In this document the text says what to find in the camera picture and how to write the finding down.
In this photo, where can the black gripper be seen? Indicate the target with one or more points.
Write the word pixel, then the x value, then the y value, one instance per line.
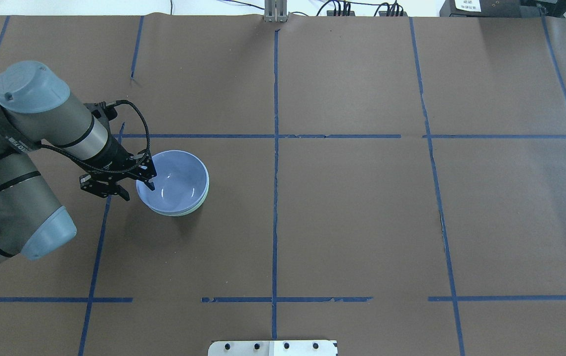
pixel 110 158

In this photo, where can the blue ceramic bowl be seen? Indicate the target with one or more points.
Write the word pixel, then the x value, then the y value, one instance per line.
pixel 181 180

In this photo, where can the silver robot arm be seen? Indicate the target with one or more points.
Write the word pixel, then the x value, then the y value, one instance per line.
pixel 39 111

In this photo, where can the green ceramic bowl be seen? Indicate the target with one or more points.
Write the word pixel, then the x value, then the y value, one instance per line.
pixel 185 211

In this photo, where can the black power strip left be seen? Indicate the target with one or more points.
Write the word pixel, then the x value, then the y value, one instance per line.
pixel 345 11

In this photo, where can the brown paper table cover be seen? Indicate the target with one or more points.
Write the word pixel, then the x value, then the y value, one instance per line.
pixel 397 185

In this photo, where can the black box with label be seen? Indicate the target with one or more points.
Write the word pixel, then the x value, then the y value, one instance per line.
pixel 489 9

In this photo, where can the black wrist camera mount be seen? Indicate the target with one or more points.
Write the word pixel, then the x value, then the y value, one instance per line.
pixel 103 113

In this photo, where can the grey aluminium frame post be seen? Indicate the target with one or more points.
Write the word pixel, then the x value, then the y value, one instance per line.
pixel 276 11

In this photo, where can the white metal base plate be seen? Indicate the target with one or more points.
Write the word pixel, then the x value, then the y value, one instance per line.
pixel 274 348

